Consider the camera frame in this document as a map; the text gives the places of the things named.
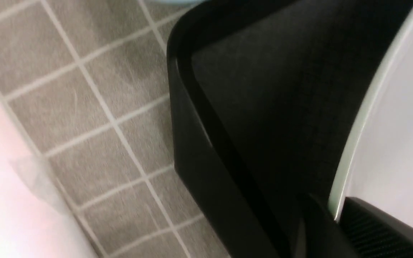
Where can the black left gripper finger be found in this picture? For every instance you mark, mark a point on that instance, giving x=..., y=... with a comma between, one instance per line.
x=363, y=231

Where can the large white rice plate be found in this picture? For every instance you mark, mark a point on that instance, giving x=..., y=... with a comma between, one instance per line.
x=377, y=161

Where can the black serving tray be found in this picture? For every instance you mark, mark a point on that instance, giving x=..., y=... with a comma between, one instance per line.
x=263, y=96

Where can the grey checked tablecloth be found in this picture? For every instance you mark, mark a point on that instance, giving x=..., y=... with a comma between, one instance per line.
x=87, y=82

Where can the large white plastic tub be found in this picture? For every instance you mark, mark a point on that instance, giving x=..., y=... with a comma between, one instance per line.
x=35, y=220

